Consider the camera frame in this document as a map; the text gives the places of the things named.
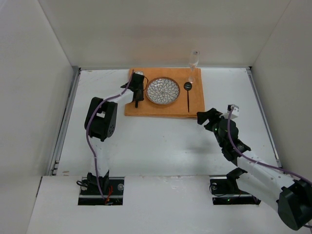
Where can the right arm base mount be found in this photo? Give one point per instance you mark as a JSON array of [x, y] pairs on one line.
[[225, 191]]

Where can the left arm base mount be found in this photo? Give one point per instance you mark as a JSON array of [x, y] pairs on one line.
[[100, 191]]

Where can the black spoon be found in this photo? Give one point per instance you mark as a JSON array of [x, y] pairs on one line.
[[188, 86]]

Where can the patterned ceramic plate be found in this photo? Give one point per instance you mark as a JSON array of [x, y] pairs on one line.
[[162, 91]]

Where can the orange cloth placemat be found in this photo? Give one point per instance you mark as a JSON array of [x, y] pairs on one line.
[[178, 108]]

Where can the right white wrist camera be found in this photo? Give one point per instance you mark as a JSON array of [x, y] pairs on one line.
[[233, 111]]

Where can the clear wine glass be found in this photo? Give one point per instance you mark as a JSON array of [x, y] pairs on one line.
[[193, 62]]

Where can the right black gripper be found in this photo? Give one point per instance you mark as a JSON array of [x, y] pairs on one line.
[[211, 119]]

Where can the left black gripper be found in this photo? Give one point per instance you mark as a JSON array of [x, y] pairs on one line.
[[137, 95]]

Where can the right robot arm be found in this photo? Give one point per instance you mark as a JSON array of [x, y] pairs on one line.
[[284, 191]]

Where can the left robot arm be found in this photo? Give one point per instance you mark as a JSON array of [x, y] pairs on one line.
[[100, 124]]

